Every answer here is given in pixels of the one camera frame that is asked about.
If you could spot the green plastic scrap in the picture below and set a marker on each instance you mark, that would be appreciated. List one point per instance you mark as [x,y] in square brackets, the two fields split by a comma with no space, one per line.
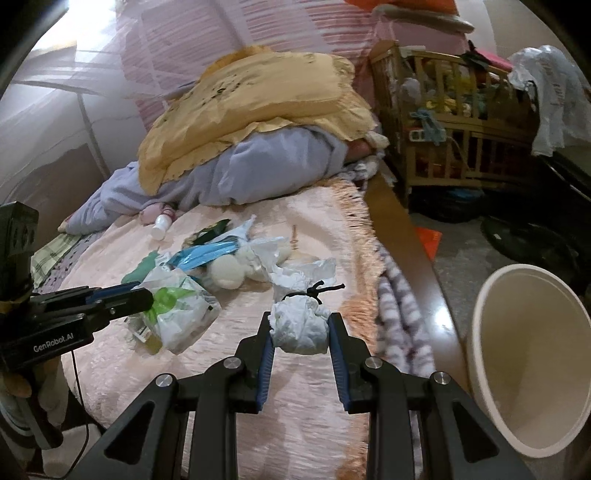
[143,267]

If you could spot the purple striped blanket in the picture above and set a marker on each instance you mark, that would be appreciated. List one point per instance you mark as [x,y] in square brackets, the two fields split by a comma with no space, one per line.
[401,314]

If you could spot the white tissue ball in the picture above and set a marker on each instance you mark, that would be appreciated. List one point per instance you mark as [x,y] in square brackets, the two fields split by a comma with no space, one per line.
[300,327]

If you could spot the white plush toy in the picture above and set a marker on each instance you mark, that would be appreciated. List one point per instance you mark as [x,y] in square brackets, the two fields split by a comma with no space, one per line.
[231,270]

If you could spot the pink fringed blanket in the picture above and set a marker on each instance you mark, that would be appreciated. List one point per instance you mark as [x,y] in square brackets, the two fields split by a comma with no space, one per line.
[300,406]

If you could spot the blue plastic packet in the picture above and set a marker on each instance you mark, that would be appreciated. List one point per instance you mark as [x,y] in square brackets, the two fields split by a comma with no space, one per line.
[203,254]

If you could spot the pink striped curtain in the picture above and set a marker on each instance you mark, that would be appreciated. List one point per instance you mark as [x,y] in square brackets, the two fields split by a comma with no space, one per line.
[277,27]

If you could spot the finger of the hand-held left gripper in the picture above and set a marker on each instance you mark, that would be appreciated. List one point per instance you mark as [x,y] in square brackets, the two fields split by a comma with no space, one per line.
[121,290]
[131,304]

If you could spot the green plaid cloth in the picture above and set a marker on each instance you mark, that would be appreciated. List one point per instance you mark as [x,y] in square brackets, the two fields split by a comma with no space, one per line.
[53,258]

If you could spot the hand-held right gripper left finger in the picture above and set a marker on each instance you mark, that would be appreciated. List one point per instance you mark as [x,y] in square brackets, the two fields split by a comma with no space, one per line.
[267,369]

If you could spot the small white bottle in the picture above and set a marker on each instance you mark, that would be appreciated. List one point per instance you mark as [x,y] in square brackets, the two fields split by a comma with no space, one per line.
[160,227]

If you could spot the white round bin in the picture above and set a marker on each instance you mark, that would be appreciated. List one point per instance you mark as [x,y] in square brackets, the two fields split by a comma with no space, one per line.
[531,346]

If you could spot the yellow pillow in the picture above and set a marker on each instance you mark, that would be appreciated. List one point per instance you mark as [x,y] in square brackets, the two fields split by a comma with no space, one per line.
[258,97]

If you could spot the wooden crib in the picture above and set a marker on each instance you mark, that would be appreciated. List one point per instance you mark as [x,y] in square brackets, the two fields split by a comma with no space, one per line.
[461,147]

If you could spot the white cloth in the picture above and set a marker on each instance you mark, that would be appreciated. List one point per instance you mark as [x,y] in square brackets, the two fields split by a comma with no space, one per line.
[549,92]

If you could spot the white plastic bag green print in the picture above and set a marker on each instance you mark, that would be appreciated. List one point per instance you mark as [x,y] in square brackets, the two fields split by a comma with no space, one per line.
[180,309]

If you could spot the wooden bed frame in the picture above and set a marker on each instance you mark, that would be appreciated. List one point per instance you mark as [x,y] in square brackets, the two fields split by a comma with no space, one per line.
[415,263]

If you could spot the orange paper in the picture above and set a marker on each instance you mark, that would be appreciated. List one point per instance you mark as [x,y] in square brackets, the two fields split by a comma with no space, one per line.
[429,240]

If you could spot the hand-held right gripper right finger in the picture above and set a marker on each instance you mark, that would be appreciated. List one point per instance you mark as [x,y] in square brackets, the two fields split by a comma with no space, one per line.
[339,369]

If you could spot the black floor fan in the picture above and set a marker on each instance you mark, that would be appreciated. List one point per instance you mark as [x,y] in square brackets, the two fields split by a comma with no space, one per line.
[531,244]

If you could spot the grey lavender blanket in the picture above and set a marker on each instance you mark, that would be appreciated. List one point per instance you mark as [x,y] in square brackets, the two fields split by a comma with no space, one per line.
[277,161]

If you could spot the crumpled white tissue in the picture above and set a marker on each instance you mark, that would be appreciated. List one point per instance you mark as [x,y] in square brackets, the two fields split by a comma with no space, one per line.
[300,272]

